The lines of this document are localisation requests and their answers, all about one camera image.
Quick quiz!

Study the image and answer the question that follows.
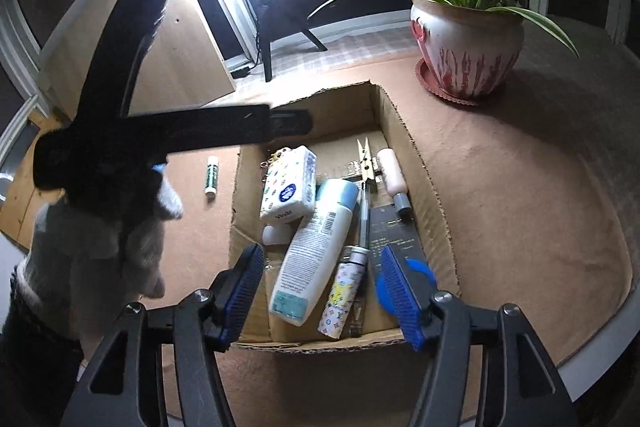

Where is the gold keychain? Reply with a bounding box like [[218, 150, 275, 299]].
[[260, 147, 297, 170]]

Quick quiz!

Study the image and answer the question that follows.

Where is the red pot saucer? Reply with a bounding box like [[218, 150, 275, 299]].
[[415, 59, 501, 108]]

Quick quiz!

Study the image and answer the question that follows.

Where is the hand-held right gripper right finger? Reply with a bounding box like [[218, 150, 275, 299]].
[[380, 244, 581, 427]]

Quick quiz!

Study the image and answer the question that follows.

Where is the patterned tissue packet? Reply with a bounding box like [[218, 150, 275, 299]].
[[259, 146, 318, 225]]

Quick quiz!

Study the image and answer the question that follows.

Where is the person's left hand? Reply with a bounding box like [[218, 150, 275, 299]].
[[27, 164, 185, 340]]

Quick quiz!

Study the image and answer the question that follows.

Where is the green white lip balm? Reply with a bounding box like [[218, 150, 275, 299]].
[[204, 155, 221, 198]]

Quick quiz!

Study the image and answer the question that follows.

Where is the wooden clothespin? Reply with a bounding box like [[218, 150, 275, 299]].
[[356, 136, 380, 182]]

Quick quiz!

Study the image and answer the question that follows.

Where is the white red flower pot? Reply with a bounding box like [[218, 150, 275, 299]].
[[410, 0, 525, 100]]

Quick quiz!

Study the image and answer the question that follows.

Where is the clear pen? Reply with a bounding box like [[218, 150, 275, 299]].
[[352, 184, 373, 338]]

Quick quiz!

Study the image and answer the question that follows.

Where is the person's left forearm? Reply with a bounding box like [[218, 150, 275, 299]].
[[0, 264, 86, 427]]

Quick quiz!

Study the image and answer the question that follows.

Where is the cardboard box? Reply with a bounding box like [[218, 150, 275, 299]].
[[229, 81, 462, 353]]

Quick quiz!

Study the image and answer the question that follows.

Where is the black flat packet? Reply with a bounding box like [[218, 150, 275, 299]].
[[367, 202, 436, 308]]

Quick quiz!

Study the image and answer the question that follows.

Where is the patterned lighter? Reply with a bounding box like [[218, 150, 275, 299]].
[[317, 246, 371, 339]]

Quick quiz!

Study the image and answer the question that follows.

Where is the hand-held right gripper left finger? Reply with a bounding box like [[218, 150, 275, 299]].
[[60, 243, 265, 427]]

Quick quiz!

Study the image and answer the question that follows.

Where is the small pink bottle grey cap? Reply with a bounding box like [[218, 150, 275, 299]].
[[376, 148, 413, 217]]

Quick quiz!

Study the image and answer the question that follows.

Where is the light wooden board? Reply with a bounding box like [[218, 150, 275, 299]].
[[40, 0, 237, 118]]

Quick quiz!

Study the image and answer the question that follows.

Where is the white lotion bottle blue cap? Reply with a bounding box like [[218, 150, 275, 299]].
[[268, 178, 360, 327]]

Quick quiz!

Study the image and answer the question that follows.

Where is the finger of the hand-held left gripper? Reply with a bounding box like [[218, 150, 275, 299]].
[[164, 103, 314, 154]]

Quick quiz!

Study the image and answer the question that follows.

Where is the blue round disc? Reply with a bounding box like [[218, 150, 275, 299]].
[[376, 258, 437, 308]]

